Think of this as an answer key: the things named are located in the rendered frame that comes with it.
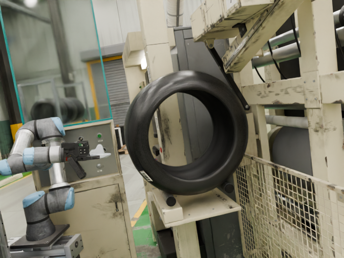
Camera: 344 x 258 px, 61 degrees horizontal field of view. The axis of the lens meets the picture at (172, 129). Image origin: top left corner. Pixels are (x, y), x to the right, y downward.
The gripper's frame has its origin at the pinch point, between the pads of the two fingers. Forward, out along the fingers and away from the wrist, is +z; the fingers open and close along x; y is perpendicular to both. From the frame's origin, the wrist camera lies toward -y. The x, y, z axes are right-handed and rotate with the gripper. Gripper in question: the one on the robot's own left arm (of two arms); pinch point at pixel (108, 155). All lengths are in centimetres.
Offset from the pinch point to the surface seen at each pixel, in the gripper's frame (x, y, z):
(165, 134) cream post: 25.9, 5.8, 31.6
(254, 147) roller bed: 19, -4, 83
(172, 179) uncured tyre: -12.8, -10.1, 27.0
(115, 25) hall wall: 973, 317, 36
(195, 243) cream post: 26, -61, 48
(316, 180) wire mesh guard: -48, -6, 71
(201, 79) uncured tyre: -12, 33, 42
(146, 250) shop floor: 123, -111, 28
